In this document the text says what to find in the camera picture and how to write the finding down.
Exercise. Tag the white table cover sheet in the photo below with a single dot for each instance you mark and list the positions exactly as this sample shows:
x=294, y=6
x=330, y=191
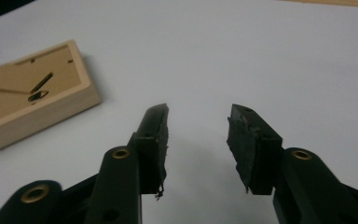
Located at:
x=230, y=56

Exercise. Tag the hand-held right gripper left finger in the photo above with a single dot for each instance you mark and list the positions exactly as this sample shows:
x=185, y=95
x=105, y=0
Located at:
x=150, y=146

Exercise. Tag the wooden table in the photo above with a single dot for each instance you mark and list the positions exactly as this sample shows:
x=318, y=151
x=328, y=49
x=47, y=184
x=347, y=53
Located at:
x=338, y=2

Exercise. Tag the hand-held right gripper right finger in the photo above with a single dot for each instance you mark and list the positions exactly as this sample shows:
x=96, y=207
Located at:
x=254, y=149

